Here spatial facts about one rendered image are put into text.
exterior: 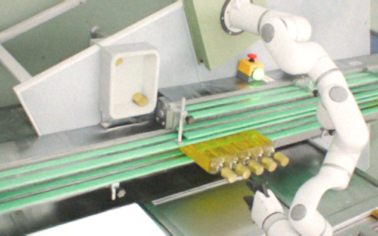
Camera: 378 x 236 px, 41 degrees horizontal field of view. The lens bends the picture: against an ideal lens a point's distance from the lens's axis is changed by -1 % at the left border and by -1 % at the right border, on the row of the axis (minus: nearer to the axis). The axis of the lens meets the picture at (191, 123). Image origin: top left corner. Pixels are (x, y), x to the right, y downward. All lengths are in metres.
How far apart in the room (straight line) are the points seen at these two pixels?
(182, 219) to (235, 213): 0.18
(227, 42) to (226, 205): 0.58
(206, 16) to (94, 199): 0.73
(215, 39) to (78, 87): 0.50
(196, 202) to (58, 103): 0.56
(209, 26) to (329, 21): 0.72
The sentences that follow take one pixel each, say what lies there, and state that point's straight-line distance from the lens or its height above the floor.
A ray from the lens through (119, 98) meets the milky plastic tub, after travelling 1.73.
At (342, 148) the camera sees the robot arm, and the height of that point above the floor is 1.45.
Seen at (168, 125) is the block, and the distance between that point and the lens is 1.73.
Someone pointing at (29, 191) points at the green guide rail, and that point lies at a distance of 1.58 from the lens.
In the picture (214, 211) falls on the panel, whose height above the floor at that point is 1.14.
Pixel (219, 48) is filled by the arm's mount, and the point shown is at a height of 0.83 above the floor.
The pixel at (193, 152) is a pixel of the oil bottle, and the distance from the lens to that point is 1.73.
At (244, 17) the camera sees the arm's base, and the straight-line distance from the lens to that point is 1.74.
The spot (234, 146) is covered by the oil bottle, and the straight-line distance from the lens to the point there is 1.76.
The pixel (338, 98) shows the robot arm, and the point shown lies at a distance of 1.43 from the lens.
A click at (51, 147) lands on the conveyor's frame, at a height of 0.84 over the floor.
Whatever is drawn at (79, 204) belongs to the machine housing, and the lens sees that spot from 1.73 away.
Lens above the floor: 2.16
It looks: 45 degrees down
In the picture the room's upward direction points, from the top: 126 degrees clockwise
